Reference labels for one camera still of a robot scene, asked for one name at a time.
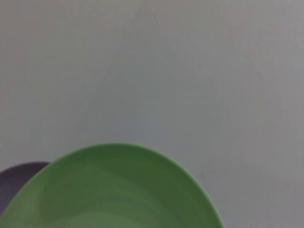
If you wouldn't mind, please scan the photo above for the light green plate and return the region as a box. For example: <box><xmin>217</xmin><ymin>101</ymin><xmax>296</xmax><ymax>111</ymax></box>
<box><xmin>0</xmin><ymin>142</ymin><xmax>225</xmax><ymax>228</ymax></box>

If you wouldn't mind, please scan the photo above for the lilac plate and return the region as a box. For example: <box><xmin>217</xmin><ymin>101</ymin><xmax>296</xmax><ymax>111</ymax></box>
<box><xmin>0</xmin><ymin>161</ymin><xmax>52</xmax><ymax>214</ymax></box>

